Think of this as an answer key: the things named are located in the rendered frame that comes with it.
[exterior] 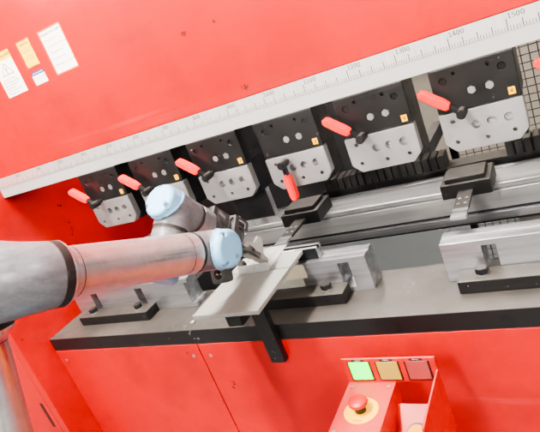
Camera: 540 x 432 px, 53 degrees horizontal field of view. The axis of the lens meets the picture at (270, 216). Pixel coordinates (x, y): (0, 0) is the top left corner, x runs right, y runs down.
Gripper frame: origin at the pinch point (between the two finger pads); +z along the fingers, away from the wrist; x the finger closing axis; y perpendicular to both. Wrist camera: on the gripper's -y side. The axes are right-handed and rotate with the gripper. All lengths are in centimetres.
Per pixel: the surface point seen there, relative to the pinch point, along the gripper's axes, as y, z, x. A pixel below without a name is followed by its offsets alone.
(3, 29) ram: 52, -53, 48
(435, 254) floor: 75, 198, 11
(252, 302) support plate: -12.6, -8.9, -7.0
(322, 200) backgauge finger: 26.2, 21.4, -7.1
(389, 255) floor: 79, 201, 41
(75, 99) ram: 38, -36, 36
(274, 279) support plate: -5.6, -2.8, -8.4
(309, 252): 4.0, 6.8, -12.0
